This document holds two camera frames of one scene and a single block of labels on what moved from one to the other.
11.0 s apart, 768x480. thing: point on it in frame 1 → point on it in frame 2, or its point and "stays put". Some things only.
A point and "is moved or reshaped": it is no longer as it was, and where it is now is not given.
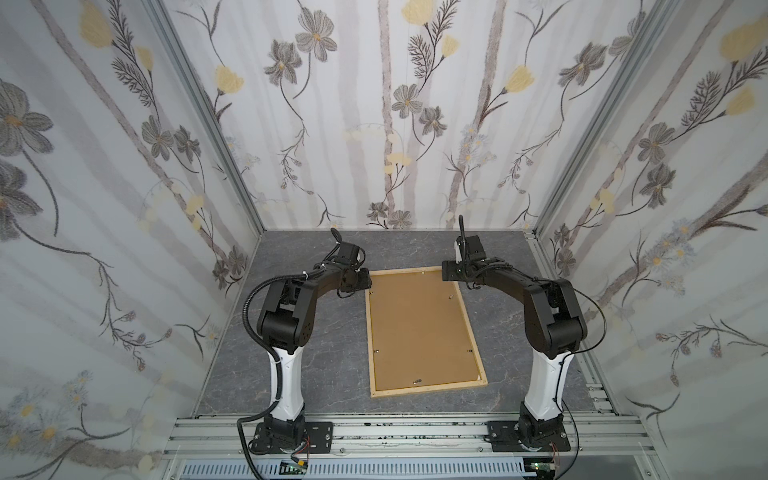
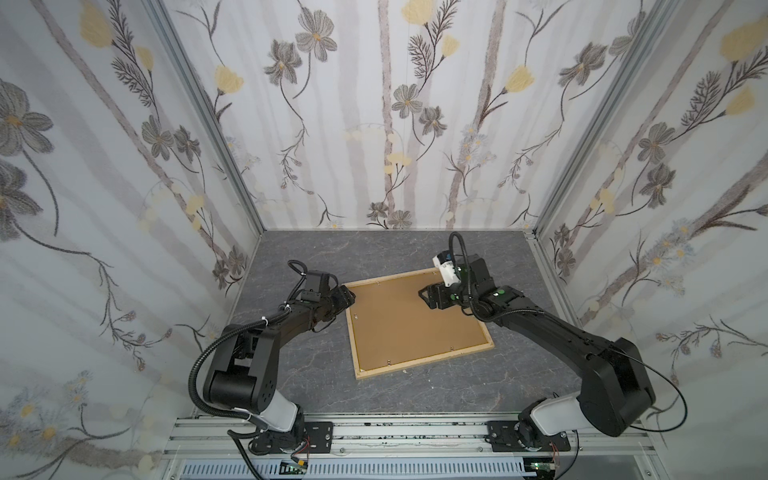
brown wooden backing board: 419,332 is moved or reshaped
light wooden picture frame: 482,382 → 369,372
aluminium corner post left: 211,105 stays put
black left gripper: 366,281 → 343,297
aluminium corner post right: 657,23 stays put
